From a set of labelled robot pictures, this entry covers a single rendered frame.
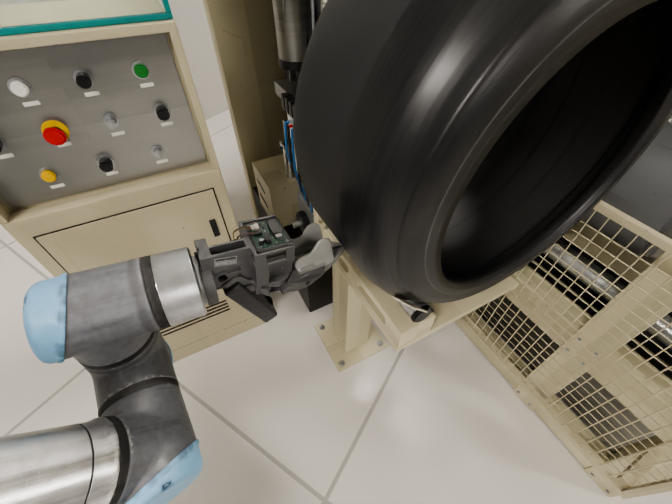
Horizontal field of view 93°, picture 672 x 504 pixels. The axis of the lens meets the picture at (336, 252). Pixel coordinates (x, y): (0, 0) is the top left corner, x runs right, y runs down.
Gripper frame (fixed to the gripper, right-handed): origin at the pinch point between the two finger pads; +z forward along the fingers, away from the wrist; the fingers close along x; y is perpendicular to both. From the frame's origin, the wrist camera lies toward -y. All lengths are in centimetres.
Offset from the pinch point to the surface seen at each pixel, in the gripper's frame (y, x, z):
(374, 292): -18.4, 1.9, 12.9
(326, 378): -105, 21, 20
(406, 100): 25.4, -7.4, 0.1
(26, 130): -3, 65, -46
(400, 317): -18.2, -5.9, 14.2
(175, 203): -26, 60, -20
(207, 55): -49, 322, 42
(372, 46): 28.0, -0.1, 0.5
